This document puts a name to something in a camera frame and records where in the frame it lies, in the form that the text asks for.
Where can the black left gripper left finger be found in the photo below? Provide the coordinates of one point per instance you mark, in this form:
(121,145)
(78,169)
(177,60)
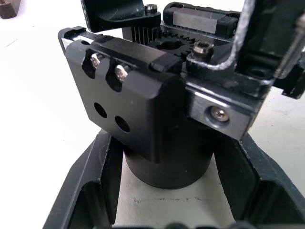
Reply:
(78,202)

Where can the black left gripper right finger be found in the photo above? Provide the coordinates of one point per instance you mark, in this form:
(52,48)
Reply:
(262,202)

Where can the black gripper body workpiece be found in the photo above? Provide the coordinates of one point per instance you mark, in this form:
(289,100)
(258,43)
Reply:
(143,107)

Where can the brown wooden peg rack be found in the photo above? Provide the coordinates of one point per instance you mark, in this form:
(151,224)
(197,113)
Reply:
(8,10)

